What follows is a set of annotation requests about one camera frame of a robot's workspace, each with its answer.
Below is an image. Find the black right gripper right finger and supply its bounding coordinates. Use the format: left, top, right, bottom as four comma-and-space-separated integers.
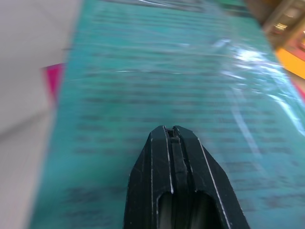
173, 125, 251, 229

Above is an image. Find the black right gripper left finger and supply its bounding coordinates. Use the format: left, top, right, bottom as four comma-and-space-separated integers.
123, 125, 182, 229

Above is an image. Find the teal printed laminated sheet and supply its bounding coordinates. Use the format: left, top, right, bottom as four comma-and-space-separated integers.
28, 0, 305, 229

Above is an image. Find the magenta book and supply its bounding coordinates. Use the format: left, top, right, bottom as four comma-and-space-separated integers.
42, 62, 66, 107

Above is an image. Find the orange book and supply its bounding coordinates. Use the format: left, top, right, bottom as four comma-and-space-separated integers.
275, 46, 305, 79

